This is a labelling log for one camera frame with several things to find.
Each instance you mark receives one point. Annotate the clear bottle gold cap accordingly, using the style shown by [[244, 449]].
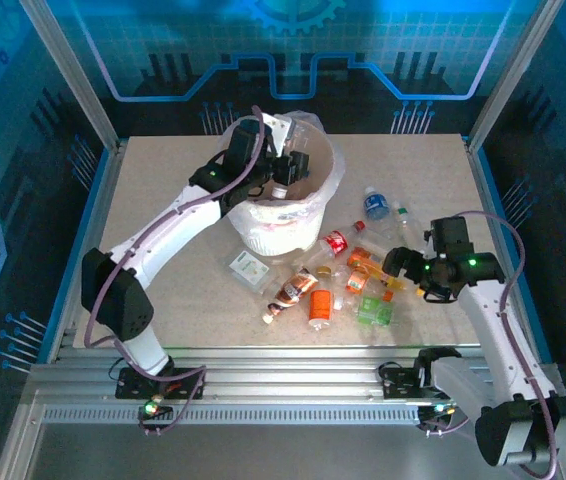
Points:
[[324, 271]]

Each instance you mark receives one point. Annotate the small blue label water bottle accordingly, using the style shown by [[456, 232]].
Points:
[[375, 204]]

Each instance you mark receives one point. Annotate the small orange label bottle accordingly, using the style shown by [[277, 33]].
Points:
[[357, 281]]

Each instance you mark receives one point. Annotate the aluminium frame post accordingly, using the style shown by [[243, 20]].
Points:
[[70, 70], [513, 70]]

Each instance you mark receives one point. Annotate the small clear crushed bottle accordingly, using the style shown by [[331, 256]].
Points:
[[340, 302]]

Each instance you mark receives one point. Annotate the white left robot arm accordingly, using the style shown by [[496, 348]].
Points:
[[173, 225]]

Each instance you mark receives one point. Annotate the clear bottle green band label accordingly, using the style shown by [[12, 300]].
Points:
[[404, 216]]

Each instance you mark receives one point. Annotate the orange juice bottle yellow cap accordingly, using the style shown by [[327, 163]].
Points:
[[363, 259]]

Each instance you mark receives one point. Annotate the small LED circuit board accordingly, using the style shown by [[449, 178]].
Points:
[[440, 409], [152, 407]]

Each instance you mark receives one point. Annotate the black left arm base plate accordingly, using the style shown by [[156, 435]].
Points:
[[128, 387]]

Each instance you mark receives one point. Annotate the white trash bin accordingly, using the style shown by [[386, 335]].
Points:
[[283, 215]]

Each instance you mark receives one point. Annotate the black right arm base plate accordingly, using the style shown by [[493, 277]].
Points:
[[398, 386]]

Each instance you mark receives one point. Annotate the brown label drink bottle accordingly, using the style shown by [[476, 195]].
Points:
[[293, 290]]

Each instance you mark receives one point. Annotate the red label cola bottle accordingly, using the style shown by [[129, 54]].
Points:
[[335, 243]]

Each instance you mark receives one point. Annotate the green label bottle orange cap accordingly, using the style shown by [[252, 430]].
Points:
[[375, 311]]

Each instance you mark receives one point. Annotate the orange label clear bottle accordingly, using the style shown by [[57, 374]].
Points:
[[320, 305]]

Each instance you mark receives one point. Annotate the plain clear plastic bottle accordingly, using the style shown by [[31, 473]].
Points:
[[378, 241]]

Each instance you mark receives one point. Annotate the aluminium front rail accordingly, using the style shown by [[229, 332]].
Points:
[[288, 375]]

